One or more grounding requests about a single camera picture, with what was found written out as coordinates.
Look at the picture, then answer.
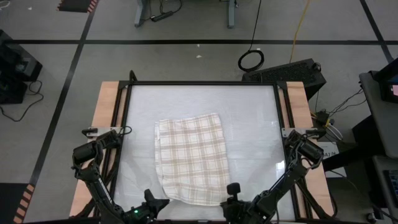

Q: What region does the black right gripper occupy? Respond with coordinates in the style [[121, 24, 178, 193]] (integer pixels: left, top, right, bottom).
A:
[[220, 182, 253, 224]]

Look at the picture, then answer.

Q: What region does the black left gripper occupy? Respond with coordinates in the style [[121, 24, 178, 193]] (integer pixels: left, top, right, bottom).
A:
[[132, 189, 170, 223]]

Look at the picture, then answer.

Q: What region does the white beige checked towel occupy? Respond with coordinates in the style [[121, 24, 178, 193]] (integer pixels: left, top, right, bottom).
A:
[[154, 112, 231, 207]]

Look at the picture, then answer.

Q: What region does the white paper label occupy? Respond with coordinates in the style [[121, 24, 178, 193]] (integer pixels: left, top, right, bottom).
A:
[[317, 141, 348, 178]]

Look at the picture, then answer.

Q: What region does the black power brick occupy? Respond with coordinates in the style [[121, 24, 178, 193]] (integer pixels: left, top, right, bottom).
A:
[[312, 109, 335, 128]]

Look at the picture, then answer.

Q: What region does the black orange striped mat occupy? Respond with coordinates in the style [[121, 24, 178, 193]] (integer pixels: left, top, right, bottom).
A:
[[57, 0, 100, 14], [0, 182, 35, 224]]

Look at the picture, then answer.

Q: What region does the black computer case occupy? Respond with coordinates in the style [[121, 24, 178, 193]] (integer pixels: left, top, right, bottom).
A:
[[241, 58, 327, 101]]

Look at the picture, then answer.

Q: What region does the grey low desk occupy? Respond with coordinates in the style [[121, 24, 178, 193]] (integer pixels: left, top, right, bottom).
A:
[[371, 154, 398, 215]]

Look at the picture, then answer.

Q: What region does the dark keyboard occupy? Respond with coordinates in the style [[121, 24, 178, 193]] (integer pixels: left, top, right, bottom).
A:
[[385, 169, 398, 200]]

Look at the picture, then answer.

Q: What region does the black power strip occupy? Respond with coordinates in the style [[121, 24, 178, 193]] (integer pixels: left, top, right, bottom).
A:
[[150, 11, 175, 22]]

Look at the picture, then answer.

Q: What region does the grey desk leg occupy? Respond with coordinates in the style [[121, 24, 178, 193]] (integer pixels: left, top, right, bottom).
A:
[[226, 0, 239, 29], [134, 0, 150, 28]]

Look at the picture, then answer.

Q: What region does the black monitor device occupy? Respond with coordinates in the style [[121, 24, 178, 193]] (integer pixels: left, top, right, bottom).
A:
[[374, 58, 398, 103]]

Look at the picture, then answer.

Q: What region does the black equipment stack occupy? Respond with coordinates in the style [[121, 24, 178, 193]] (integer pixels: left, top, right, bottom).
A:
[[0, 29, 44, 105]]

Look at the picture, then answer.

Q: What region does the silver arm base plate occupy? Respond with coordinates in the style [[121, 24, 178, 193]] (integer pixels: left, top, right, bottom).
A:
[[281, 127, 326, 138]]

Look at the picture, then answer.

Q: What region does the black table frame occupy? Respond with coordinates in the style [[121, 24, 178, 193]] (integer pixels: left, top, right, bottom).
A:
[[93, 80, 335, 222]]

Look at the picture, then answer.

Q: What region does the black coiled cable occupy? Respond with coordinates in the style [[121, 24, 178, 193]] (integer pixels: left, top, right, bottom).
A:
[[238, 0, 265, 73]]

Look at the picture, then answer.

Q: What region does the thin black cable pair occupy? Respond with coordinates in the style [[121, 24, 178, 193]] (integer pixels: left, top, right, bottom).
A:
[[329, 88, 368, 118]]

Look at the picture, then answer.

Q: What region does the thin black floor cable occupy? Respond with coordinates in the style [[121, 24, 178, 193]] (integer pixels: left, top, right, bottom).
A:
[[0, 80, 44, 123]]

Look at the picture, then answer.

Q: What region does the yellow cable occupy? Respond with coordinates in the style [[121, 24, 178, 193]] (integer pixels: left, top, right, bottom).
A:
[[289, 0, 312, 65]]

